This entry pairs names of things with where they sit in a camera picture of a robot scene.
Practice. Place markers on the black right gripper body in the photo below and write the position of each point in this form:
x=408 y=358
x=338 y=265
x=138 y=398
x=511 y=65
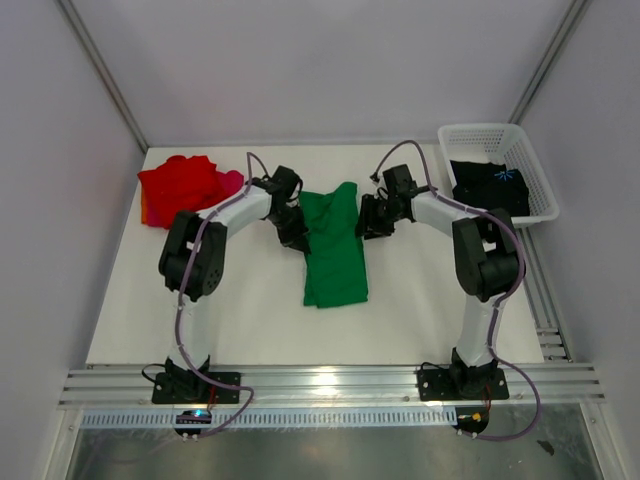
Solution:
x=388 y=206

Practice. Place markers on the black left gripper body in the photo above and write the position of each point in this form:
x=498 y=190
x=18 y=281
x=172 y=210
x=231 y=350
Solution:
x=290 y=225

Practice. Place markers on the green t shirt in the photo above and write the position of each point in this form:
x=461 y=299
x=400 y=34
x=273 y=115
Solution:
x=336 y=273

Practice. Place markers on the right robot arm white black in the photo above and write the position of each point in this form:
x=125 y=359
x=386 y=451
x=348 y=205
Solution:
x=489 y=268

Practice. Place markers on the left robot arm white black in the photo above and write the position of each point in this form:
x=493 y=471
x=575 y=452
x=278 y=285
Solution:
x=193 y=259

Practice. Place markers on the black t shirt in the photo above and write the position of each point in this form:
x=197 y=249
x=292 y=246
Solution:
x=491 y=186

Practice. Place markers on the white plastic basket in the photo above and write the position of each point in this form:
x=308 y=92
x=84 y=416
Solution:
x=502 y=144

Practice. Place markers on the red folded t shirt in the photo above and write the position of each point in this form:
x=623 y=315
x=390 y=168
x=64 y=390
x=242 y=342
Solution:
x=177 y=172

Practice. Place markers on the orange folded t shirt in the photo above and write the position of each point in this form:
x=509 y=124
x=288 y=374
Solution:
x=143 y=207

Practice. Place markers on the right black controller board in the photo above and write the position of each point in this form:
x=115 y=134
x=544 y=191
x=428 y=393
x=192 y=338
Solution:
x=471 y=422

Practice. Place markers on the black controller board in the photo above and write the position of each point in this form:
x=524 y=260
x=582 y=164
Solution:
x=471 y=422
x=192 y=422

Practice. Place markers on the left black controller board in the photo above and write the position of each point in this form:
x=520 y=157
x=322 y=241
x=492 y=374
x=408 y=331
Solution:
x=192 y=422

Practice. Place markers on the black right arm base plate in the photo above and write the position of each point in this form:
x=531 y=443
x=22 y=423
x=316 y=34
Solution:
x=459 y=382

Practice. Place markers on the grey slotted cable duct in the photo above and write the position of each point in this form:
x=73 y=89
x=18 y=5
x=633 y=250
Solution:
x=276 y=418

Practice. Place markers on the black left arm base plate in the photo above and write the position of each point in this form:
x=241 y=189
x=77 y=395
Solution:
x=186 y=388

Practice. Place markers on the aluminium mounting rail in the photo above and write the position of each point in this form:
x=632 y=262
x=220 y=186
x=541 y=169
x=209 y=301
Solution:
x=122 y=386

